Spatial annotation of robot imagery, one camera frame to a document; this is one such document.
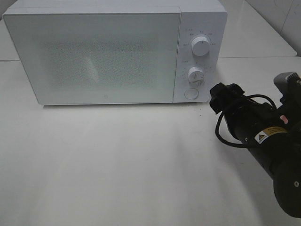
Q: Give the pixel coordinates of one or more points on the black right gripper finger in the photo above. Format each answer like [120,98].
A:
[235,90]
[220,97]

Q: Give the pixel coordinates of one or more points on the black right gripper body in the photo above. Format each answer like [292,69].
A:
[243,113]

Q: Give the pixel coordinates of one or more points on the round white door-release button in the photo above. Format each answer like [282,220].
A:
[191,94]

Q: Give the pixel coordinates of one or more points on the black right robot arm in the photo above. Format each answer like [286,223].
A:
[272,135]

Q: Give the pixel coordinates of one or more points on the lower white timer knob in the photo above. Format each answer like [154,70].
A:
[195,75]

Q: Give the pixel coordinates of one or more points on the upper white power knob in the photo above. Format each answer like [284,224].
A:
[200,45]

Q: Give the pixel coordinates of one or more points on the white microwave oven body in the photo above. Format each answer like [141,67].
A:
[197,17]

